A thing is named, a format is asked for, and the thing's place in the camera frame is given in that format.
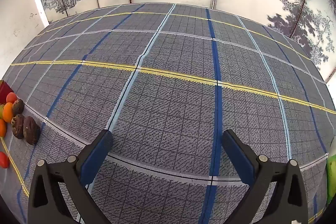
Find red tin with gold interior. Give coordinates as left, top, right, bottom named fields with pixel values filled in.
left=0, top=80, right=13, bottom=105

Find grey plaid cloth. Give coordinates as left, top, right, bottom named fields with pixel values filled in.
left=0, top=3, right=332, bottom=224

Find brown water chestnut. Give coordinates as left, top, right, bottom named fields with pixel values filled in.
left=11, top=114, right=26, bottom=139
left=12, top=99, right=25, bottom=116
left=23, top=116, right=41, bottom=145

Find green object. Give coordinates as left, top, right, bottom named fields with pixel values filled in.
left=326, top=154, right=336, bottom=199

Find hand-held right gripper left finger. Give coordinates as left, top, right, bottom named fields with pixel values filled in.
left=28, top=130, right=113, bottom=224

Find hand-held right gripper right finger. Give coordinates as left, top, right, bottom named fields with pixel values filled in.
left=222, top=130, right=309, bottom=224

